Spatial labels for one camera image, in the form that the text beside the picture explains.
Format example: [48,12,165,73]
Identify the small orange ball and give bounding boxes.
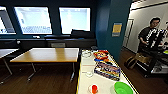
[90,84,99,94]

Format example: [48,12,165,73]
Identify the clear glass bowl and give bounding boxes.
[81,49,93,59]

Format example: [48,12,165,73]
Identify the dark sofa cushion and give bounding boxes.
[70,29,96,39]

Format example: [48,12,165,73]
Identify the colourful snack packets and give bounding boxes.
[92,49,111,63]

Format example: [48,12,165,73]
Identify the grey bench panel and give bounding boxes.
[50,41,67,49]

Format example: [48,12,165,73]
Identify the small white puck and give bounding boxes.
[84,71,94,78]

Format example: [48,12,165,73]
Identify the bright window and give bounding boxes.
[0,6,8,35]
[13,6,54,36]
[58,6,92,36]

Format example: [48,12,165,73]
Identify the long wooden table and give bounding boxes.
[9,47,81,83]

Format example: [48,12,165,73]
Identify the yellow air hockey table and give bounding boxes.
[75,48,140,94]

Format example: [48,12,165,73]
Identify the dark window bench sofa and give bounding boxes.
[0,29,98,52]

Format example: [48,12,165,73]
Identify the white framed doorway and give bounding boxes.
[122,17,135,50]

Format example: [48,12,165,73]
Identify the tan black backpack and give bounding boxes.
[124,54,139,71]

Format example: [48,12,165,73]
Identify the small white sill item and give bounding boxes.
[32,35,41,39]

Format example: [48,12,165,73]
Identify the person in dark shirt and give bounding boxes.
[137,16,165,54]

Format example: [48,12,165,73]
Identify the yellow wall sign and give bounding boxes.
[111,22,124,37]

